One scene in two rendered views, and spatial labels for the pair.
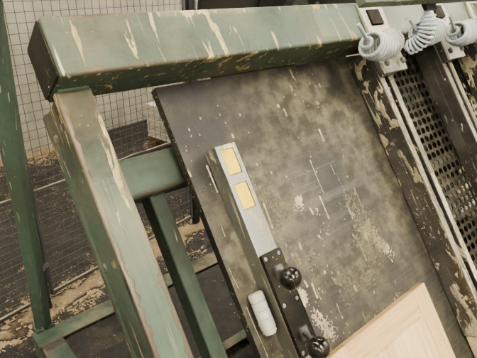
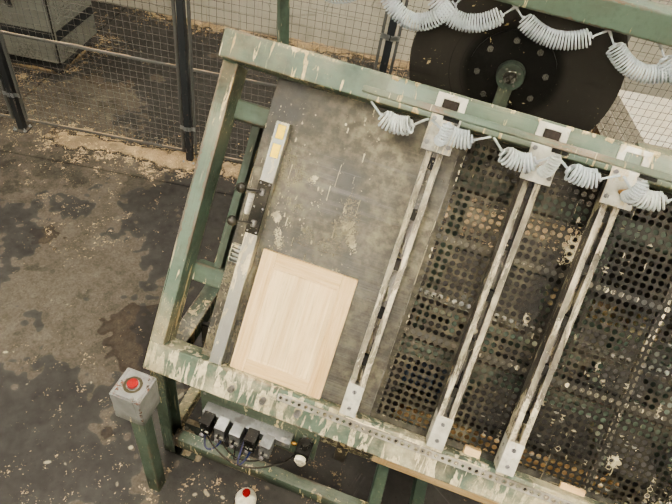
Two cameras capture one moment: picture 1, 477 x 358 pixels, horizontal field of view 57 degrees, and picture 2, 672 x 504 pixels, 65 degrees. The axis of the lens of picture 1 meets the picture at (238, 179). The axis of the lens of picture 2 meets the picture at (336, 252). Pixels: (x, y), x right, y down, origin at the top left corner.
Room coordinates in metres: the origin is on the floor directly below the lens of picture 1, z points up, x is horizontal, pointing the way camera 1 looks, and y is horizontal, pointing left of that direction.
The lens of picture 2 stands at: (-0.03, -1.40, 2.69)
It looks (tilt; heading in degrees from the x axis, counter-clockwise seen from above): 45 degrees down; 50
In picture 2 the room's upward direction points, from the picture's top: 12 degrees clockwise
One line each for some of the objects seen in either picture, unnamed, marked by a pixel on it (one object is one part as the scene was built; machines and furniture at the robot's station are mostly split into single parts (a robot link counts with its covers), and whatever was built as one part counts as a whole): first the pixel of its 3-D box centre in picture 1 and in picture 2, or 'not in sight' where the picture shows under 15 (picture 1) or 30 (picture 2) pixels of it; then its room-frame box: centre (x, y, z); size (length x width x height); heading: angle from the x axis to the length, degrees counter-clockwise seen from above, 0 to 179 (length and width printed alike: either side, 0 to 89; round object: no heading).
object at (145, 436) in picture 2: not in sight; (149, 451); (0.07, -0.31, 0.38); 0.06 x 0.06 x 0.75; 41
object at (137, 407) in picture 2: not in sight; (136, 397); (0.07, -0.31, 0.84); 0.12 x 0.12 x 0.18; 41
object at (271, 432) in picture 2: not in sight; (251, 440); (0.41, -0.60, 0.69); 0.50 x 0.14 x 0.24; 131
